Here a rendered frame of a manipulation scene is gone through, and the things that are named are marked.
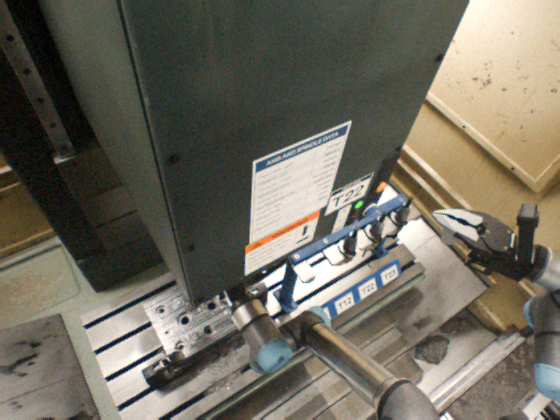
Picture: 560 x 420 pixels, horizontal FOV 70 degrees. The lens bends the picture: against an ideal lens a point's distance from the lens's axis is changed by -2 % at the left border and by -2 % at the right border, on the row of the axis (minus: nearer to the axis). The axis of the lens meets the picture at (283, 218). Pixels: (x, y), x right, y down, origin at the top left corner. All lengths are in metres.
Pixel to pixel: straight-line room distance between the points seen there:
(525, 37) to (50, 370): 1.92
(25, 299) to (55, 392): 0.48
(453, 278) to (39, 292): 1.77
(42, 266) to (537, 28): 2.05
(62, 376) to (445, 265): 1.58
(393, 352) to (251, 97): 1.42
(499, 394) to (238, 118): 2.46
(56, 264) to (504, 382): 2.44
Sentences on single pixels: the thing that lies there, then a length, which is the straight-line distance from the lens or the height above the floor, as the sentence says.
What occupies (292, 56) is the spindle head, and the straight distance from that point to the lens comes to 0.45.
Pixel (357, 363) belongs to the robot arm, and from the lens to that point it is 0.90.
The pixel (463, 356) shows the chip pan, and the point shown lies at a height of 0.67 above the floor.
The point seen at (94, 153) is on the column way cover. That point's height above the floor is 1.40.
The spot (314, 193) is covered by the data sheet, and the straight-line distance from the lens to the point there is 0.67.
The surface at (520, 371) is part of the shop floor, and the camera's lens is 2.85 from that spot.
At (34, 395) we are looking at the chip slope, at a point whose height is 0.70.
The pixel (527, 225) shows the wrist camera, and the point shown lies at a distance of 0.80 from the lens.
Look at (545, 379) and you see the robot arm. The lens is 0.92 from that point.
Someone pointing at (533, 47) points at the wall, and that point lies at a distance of 1.40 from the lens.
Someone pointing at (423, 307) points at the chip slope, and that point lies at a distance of 1.82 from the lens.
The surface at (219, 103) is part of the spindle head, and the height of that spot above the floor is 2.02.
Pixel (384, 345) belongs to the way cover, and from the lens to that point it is 1.73.
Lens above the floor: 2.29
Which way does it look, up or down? 55 degrees down
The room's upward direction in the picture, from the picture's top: 9 degrees clockwise
